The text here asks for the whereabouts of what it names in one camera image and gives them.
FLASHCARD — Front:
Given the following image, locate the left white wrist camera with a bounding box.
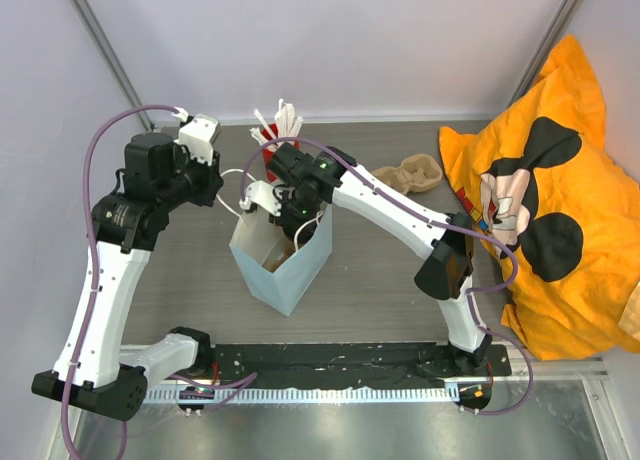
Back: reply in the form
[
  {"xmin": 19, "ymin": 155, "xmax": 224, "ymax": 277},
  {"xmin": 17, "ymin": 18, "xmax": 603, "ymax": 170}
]
[{"xmin": 175, "ymin": 114, "xmax": 220, "ymax": 166}]

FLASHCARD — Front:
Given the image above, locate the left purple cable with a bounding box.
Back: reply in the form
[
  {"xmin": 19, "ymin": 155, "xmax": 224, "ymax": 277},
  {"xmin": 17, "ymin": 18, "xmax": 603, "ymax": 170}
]
[{"xmin": 60, "ymin": 104, "xmax": 187, "ymax": 460}]

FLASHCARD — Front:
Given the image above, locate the brown pulp cup carrier stack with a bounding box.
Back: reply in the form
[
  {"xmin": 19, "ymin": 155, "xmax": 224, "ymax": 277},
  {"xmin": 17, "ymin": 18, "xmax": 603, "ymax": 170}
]
[{"xmin": 373, "ymin": 154, "xmax": 443, "ymax": 195}]

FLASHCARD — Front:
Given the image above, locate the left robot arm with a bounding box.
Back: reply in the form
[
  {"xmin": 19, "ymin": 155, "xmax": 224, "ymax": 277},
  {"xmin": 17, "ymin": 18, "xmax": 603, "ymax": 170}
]
[{"xmin": 31, "ymin": 132, "xmax": 223, "ymax": 422}]

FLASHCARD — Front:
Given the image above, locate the orange cartoon pillow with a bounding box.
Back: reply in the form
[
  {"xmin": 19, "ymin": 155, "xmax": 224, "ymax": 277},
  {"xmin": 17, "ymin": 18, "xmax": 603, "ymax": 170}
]
[{"xmin": 439, "ymin": 35, "xmax": 639, "ymax": 360}]

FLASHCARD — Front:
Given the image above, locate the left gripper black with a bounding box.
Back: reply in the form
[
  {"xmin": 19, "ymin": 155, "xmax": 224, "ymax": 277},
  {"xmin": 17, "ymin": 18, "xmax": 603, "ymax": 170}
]
[{"xmin": 158, "ymin": 141, "xmax": 224, "ymax": 211}]

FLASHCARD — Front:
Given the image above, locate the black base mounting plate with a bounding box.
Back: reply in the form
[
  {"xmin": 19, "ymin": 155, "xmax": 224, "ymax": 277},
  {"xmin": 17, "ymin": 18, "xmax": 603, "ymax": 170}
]
[{"xmin": 212, "ymin": 342, "xmax": 512, "ymax": 390}]

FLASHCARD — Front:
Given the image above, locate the left aluminium frame post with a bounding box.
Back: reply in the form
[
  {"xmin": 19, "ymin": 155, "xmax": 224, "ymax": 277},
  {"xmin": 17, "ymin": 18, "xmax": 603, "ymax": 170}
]
[{"xmin": 69, "ymin": 0, "xmax": 142, "ymax": 108}]

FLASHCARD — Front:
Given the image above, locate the right aluminium frame post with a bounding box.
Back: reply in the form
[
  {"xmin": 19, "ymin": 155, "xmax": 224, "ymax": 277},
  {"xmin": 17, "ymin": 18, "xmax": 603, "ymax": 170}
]
[{"xmin": 508, "ymin": 0, "xmax": 584, "ymax": 106}]

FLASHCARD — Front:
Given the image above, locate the white slotted cable duct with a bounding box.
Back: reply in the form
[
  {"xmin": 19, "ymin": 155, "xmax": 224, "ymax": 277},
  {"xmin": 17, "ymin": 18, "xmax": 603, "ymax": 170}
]
[{"xmin": 145, "ymin": 382, "xmax": 459, "ymax": 405}]

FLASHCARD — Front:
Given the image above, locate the red plastic cup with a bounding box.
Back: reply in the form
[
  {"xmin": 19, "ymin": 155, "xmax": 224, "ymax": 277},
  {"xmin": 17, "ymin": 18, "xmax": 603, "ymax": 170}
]
[{"xmin": 260, "ymin": 123, "xmax": 279, "ymax": 183}]

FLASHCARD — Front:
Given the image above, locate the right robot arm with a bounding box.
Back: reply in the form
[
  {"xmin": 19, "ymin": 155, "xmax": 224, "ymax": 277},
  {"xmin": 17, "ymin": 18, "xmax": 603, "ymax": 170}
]
[{"xmin": 267, "ymin": 143, "xmax": 492, "ymax": 375}]

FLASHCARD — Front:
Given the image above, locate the aluminium frame post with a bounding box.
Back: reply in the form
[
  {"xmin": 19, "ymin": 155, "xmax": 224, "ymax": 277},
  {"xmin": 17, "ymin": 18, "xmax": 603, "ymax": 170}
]
[
  {"xmin": 508, "ymin": 0, "xmax": 584, "ymax": 106},
  {"xmin": 69, "ymin": 0, "xmax": 142, "ymax": 108}
]

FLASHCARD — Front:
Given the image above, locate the light blue paper bag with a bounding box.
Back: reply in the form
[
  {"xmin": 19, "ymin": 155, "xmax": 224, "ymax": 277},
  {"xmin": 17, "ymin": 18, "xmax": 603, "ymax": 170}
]
[{"xmin": 229, "ymin": 205, "xmax": 333, "ymax": 316}]

